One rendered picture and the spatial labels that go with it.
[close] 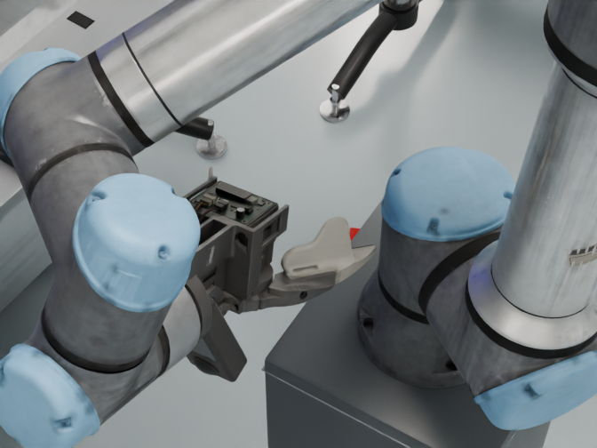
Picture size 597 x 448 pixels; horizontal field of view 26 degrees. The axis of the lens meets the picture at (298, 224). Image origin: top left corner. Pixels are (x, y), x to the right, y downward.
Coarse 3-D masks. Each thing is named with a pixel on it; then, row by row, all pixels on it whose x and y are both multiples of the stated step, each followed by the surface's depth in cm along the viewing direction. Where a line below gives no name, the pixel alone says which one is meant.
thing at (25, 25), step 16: (0, 0) 149; (16, 0) 149; (32, 0) 149; (48, 0) 144; (64, 0) 147; (0, 16) 147; (16, 16) 147; (32, 16) 143; (48, 16) 146; (0, 32) 145; (16, 32) 142; (32, 32) 145; (0, 48) 141; (16, 48) 144; (0, 64) 143
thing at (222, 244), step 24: (192, 192) 100; (216, 192) 101; (240, 192) 100; (216, 216) 97; (240, 216) 98; (264, 216) 99; (216, 240) 95; (240, 240) 98; (264, 240) 99; (192, 264) 93; (216, 264) 96; (240, 264) 98; (264, 264) 102; (192, 288) 93; (216, 288) 98; (240, 288) 99; (264, 288) 101; (240, 312) 100
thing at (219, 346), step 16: (224, 320) 100; (208, 336) 99; (224, 336) 101; (192, 352) 104; (208, 352) 102; (224, 352) 102; (240, 352) 105; (208, 368) 105; (224, 368) 104; (240, 368) 106
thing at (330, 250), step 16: (336, 224) 103; (320, 240) 103; (336, 240) 103; (288, 256) 102; (304, 256) 103; (320, 256) 104; (336, 256) 104; (352, 256) 105; (368, 256) 107; (288, 272) 103; (304, 272) 103; (320, 272) 103; (336, 272) 104; (352, 272) 106
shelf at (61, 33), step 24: (96, 0) 149; (120, 0) 149; (144, 0) 149; (168, 0) 149; (72, 24) 147; (96, 24) 147; (120, 24) 147; (24, 48) 144; (72, 48) 144; (96, 48) 144; (0, 72) 142; (0, 168) 133; (0, 192) 131; (24, 192) 133; (0, 216) 131
